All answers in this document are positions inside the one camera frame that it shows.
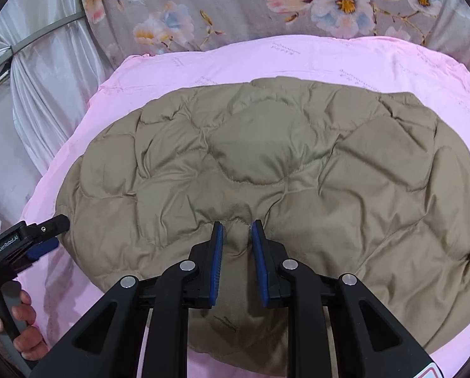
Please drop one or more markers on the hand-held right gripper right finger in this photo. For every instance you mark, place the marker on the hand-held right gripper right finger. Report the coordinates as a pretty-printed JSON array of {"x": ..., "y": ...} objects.
[{"x": 258, "y": 260}]

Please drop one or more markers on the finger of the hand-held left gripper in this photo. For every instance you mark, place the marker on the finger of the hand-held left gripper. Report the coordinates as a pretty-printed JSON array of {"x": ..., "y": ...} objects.
[
  {"x": 55, "y": 223},
  {"x": 45, "y": 246}
]

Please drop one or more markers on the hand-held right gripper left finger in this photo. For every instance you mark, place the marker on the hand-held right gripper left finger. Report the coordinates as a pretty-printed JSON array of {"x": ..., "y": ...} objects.
[{"x": 218, "y": 252}]

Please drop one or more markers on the khaki quilted jacket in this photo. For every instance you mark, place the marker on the khaki quilted jacket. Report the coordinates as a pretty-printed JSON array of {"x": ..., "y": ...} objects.
[{"x": 258, "y": 165}]

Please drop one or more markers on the person's left hand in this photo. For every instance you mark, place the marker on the person's left hand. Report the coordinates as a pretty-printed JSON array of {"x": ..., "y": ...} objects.
[{"x": 24, "y": 313}]

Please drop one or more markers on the white satin curtain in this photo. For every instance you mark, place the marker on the white satin curtain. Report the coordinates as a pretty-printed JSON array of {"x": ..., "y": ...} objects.
[{"x": 53, "y": 86}]

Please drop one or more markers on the grey metal rod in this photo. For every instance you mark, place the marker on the grey metal rod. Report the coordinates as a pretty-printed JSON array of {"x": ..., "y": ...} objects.
[{"x": 45, "y": 31}]

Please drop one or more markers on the pink blanket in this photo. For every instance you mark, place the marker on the pink blanket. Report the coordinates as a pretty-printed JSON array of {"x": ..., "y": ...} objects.
[{"x": 298, "y": 63}]

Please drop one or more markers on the grey floral bedsheet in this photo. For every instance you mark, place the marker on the grey floral bedsheet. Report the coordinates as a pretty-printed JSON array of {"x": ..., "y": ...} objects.
[{"x": 238, "y": 8}]

